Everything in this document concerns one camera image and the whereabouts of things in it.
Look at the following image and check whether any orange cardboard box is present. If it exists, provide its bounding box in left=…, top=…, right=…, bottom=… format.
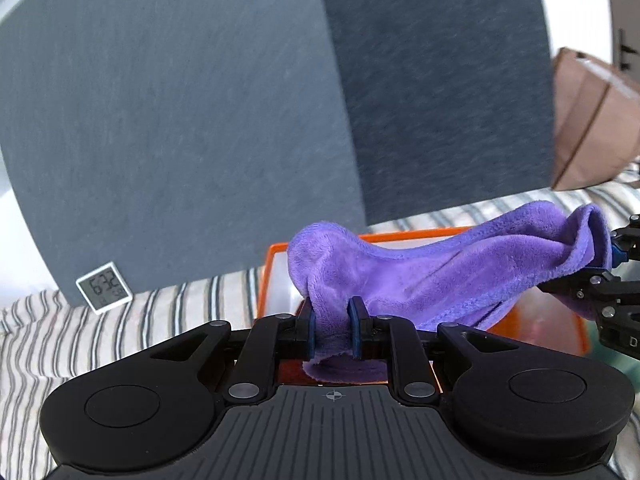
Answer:
left=252, top=227, right=592, bottom=392

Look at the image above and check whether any black door handle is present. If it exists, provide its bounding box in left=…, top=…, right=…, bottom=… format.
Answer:
left=618, top=29, right=640, bottom=69

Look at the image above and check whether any white digital clock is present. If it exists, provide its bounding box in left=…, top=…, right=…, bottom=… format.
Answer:
left=75, top=261, right=134, bottom=315

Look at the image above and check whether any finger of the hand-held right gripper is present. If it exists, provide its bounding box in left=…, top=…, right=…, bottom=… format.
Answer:
left=537, top=268, right=640, bottom=322
left=609, top=214, right=640, bottom=272

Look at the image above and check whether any dark grey headboard panel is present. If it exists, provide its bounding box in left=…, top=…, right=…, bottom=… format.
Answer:
left=312, top=0, right=559, bottom=227

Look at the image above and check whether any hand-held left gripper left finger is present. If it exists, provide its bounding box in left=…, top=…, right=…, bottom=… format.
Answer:
left=150, top=297, right=319, bottom=407

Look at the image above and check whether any brown paper bag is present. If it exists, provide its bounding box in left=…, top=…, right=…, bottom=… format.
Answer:
left=550, top=47, right=640, bottom=192

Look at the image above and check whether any purple fleece cloth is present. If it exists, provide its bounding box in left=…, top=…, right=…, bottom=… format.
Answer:
left=287, top=201, right=614, bottom=384

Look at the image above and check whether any light grey headboard panel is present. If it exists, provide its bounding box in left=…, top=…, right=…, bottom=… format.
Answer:
left=0, top=0, right=369, bottom=309

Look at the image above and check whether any striped bed blanket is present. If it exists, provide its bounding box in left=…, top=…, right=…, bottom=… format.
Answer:
left=0, top=162, right=640, bottom=480

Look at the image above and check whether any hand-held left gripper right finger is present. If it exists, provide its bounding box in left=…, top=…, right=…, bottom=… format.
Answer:
left=348, top=296, right=542, bottom=407

